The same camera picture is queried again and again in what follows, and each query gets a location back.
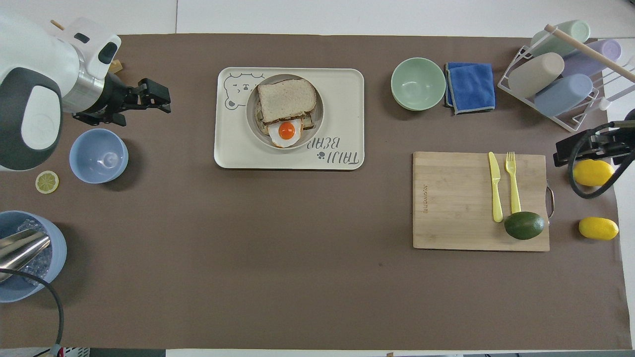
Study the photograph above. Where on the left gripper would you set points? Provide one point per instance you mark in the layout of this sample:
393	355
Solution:
116	98

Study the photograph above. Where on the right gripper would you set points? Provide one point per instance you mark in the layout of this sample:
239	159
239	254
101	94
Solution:
627	144

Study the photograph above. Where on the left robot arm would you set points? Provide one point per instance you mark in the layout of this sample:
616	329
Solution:
34	64

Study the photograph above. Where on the sandwich bottom with filling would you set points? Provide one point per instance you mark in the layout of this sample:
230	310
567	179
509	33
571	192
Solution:
308	123

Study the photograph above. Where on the cream round plate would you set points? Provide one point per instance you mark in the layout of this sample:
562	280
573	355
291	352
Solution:
318	106

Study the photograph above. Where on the yellow lemon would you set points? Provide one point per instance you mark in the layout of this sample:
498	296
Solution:
598	228
595	173

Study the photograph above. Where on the small wooden block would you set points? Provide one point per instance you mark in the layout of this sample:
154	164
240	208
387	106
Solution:
116	66

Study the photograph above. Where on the blue cup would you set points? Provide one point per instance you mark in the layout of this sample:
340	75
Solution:
563	95

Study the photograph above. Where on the yellow plastic fork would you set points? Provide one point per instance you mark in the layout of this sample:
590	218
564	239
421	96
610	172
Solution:
514	188

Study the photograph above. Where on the blue bowl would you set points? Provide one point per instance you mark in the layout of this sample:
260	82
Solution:
98	156

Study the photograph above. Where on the beige cup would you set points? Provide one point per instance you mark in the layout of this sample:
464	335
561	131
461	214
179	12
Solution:
536	75

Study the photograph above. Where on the yellow plastic knife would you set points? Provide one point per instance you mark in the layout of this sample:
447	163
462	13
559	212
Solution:
495	188

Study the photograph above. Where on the purple cup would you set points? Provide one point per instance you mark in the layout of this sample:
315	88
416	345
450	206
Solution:
590	62

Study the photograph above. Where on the green avocado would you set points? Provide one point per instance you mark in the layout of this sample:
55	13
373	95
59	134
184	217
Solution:
524	225

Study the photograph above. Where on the wooden rod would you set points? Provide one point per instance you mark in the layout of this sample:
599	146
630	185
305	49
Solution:
590	51
57	24

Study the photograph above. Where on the green cup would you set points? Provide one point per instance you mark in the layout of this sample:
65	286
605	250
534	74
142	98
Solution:
558	42

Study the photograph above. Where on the blue cloth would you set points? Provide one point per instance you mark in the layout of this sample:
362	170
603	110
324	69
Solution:
471	87

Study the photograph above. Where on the bread slice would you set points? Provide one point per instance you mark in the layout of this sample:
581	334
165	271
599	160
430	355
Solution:
286	99

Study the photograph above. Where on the wooden cutting board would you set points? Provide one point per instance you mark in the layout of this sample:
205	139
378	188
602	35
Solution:
456	203

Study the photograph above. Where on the fried egg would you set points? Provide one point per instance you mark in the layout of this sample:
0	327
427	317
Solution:
286	133

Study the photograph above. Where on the lemon slice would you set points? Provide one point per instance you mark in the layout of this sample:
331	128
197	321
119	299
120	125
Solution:
47	182

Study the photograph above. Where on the green bowl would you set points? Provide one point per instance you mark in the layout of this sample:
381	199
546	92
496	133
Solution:
417	83

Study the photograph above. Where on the clear ice cubes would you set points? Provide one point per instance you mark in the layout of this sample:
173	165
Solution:
31	226

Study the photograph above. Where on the blue ice bucket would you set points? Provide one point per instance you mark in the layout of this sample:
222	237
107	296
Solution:
57	248

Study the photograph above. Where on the cream tray with bear print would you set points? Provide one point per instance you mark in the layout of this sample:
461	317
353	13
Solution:
342	119

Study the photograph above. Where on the metal scoop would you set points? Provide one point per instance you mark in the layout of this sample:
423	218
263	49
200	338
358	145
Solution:
22	248

